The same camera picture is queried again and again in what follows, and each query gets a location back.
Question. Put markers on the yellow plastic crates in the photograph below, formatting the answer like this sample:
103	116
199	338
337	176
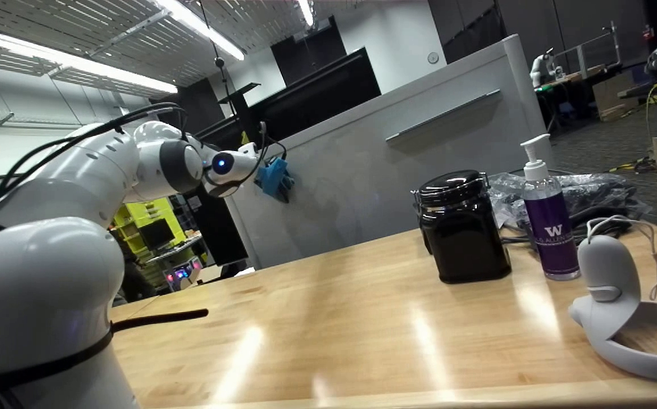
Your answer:
149	226

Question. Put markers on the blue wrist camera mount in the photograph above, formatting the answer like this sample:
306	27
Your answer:
274	165

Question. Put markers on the green towel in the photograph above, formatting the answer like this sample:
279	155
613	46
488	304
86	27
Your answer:
279	185

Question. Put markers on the black glass jar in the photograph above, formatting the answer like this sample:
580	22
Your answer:
460	231

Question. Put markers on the purple hand sanitizer bottle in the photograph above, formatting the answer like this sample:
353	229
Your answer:
549	215

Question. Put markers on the white VR controller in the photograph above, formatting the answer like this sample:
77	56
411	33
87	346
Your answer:
613	301

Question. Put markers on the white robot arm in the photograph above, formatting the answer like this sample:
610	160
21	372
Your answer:
61	264

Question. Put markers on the white board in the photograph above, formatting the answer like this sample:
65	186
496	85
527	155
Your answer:
353	176

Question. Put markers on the black monitor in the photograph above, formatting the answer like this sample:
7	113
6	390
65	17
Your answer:
315	99

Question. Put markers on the grey plastic bag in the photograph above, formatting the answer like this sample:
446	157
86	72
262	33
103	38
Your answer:
583	192

